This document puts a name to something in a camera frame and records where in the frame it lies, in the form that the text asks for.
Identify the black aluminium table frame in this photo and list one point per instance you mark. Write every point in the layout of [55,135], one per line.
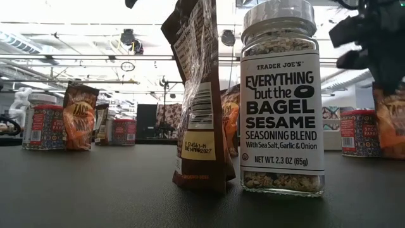
[9,141]

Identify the black stand frame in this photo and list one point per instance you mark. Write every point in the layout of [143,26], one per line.
[164,104]

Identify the smoked paprika tin red lid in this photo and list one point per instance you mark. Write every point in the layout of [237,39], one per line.
[359,133]

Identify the corrugated ceiling duct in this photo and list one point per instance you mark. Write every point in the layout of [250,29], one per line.
[345,81]

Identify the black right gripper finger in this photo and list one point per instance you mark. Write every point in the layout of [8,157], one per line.
[352,59]
[349,31]

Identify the silver ceiling air duct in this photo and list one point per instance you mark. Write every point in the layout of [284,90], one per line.
[16,41]

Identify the black cabinet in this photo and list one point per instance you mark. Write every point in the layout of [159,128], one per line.
[147,122]

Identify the patterned fabric panel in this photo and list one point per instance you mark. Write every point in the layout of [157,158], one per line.
[171,117]

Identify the pink cube with cap top-left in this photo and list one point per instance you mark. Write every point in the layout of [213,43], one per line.
[125,133]

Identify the white storage shelf unit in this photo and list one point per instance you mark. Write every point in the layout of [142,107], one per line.
[330,139]

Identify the taco seasoning mix packet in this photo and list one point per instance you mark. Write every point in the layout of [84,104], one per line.
[390,126]
[231,120]
[101,126]
[79,123]
[202,104]

